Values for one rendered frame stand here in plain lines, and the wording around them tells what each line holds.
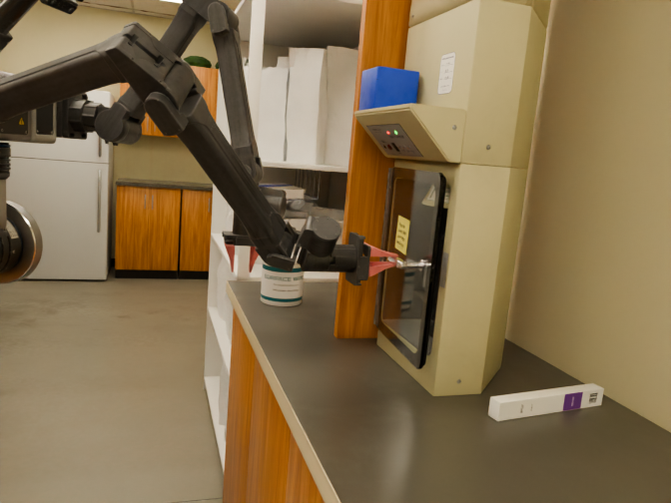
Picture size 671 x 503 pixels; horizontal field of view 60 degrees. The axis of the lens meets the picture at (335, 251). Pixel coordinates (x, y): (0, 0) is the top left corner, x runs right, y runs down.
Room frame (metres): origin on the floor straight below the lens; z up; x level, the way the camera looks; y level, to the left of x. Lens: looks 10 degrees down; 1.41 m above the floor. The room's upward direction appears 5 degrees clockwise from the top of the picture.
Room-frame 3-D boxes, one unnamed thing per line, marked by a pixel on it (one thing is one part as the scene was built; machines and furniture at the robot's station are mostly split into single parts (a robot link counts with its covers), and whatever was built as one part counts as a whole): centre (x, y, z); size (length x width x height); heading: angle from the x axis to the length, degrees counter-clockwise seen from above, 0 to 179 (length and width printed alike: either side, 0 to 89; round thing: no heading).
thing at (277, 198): (1.45, 0.19, 1.30); 0.11 x 0.09 x 0.12; 82
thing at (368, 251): (1.19, -0.09, 1.20); 0.09 x 0.07 x 0.07; 108
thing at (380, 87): (1.34, -0.09, 1.56); 0.10 x 0.10 x 0.09; 18
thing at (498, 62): (1.30, -0.29, 1.33); 0.32 x 0.25 x 0.77; 18
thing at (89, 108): (1.52, 0.67, 1.45); 0.09 x 0.08 x 0.12; 172
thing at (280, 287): (1.76, 0.16, 1.02); 0.13 x 0.13 x 0.15
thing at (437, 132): (1.25, -0.12, 1.46); 0.32 x 0.11 x 0.10; 18
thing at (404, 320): (1.26, -0.16, 1.19); 0.30 x 0.01 x 0.40; 14
